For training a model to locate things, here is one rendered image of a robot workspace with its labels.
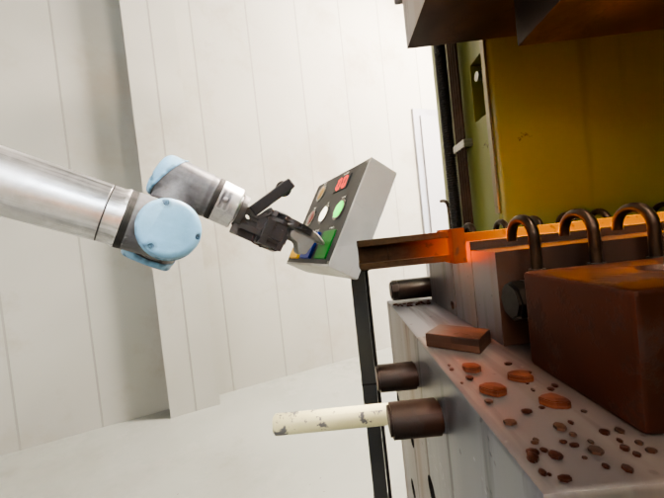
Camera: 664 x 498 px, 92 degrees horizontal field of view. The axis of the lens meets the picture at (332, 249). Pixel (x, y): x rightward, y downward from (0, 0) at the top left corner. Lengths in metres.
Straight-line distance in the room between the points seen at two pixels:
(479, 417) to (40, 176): 0.53
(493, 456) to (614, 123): 0.59
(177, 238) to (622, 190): 0.69
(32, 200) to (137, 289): 1.98
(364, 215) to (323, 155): 2.07
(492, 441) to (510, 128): 0.50
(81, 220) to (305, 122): 2.42
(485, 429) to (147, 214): 0.46
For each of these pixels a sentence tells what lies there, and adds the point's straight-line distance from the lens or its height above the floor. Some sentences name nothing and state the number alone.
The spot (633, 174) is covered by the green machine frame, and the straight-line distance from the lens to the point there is 0.71.
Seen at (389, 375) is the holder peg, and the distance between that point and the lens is 0.35.
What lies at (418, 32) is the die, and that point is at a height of 1.27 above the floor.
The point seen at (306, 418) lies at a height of 0.64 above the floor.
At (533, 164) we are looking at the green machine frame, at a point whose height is 1.10.
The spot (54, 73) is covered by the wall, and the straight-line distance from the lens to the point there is 2.81.
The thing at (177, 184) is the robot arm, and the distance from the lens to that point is 0.69.
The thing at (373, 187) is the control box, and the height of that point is 1.13.
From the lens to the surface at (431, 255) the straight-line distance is 0.34.
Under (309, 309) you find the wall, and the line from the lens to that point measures 2.66.
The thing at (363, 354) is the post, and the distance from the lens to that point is 0.95.
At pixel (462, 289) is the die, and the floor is 0.95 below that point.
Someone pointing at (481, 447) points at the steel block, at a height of 0.90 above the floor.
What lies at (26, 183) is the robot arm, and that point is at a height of 1.12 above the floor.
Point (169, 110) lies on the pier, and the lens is 2.50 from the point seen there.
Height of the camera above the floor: 1.02
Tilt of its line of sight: 2 degrees down
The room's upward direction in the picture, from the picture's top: 6 degrees counter-clockwise
